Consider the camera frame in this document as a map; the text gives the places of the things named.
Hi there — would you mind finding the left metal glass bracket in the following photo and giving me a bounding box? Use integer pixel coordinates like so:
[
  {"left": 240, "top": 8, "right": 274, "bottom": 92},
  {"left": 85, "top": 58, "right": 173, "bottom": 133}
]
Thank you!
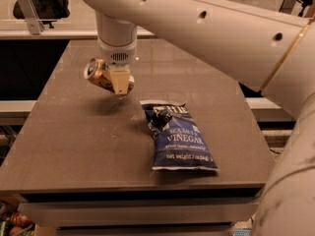
[{"left": 17, "top": 0, "right": 43, "bottom": 35}]

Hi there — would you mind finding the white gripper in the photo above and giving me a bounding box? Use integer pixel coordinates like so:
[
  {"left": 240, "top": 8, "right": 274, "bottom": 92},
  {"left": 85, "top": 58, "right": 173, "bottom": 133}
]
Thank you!
[{"left": 97, "top": 38, "right": 137, "bottom": 95}]

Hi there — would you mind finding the red can under table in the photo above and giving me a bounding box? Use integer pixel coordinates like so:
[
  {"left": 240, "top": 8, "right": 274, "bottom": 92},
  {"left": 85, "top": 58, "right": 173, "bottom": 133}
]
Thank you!
[{"left": 10, "top": 212, "right": 32, "bottom": 227}]

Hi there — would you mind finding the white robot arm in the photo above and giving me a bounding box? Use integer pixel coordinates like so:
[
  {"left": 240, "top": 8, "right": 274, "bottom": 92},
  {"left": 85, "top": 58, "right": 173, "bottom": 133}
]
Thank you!
[{"left": 84, "top": 0, "right": 315, "bottom": 236}]

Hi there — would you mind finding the black office chair left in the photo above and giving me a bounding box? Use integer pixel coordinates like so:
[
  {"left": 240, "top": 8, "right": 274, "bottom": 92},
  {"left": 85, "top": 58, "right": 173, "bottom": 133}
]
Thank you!
[{"left": 12, "top": 0, "right": 71, "bottom": 30}]

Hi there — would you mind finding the orange LaCroix soda can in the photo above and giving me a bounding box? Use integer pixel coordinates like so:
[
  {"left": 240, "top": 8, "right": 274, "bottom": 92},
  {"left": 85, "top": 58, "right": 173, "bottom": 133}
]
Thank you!
[{"left": 84, "top": 58, "right": 135, "bottom": 95}]

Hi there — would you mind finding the blue vinegar chips bag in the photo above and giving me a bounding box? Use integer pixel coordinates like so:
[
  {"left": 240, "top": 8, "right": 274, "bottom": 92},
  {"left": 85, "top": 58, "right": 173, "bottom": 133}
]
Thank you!
[{"left": 140, "top": 100, "right": 218, "bottom": 171}]

